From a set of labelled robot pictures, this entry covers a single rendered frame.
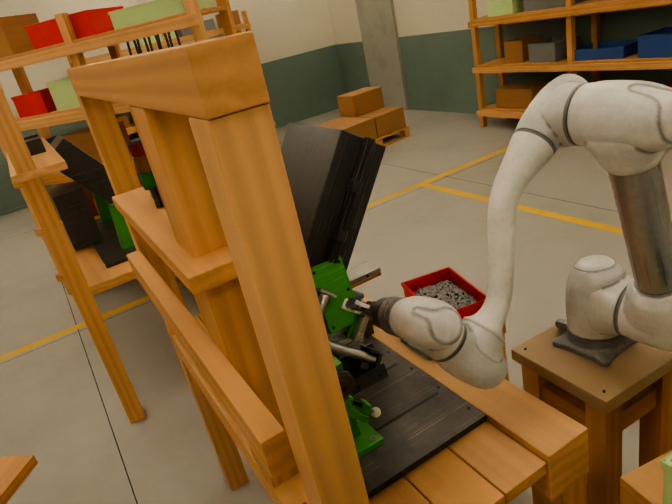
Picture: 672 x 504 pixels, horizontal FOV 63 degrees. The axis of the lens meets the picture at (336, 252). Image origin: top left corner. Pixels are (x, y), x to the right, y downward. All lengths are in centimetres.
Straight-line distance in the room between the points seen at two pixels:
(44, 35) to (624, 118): 433
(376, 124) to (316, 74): 400
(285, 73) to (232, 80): 1069
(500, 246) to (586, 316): 53
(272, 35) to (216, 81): 1063
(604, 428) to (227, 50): 142
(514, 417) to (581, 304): 38
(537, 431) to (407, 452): 33
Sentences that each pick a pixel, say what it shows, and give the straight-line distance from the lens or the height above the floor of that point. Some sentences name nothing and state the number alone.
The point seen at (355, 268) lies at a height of 113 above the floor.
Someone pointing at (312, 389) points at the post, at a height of 140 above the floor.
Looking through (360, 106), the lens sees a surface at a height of 57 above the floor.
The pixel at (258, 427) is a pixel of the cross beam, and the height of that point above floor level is 127.
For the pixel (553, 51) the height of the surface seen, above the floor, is 97.
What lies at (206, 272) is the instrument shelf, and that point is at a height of 154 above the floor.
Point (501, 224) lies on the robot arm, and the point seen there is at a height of 145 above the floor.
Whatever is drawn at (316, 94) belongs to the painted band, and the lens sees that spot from 1174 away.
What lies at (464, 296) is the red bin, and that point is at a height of 88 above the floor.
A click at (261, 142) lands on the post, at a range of 76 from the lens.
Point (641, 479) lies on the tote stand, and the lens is 159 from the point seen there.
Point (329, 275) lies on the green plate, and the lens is 164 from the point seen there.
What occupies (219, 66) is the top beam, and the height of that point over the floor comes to 191.
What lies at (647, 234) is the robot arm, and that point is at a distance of 141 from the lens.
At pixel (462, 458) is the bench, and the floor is 88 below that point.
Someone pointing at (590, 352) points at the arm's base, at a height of 91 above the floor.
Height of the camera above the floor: 195
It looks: 24 degrees down
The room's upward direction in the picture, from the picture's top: 13 degrees counter-clockwise
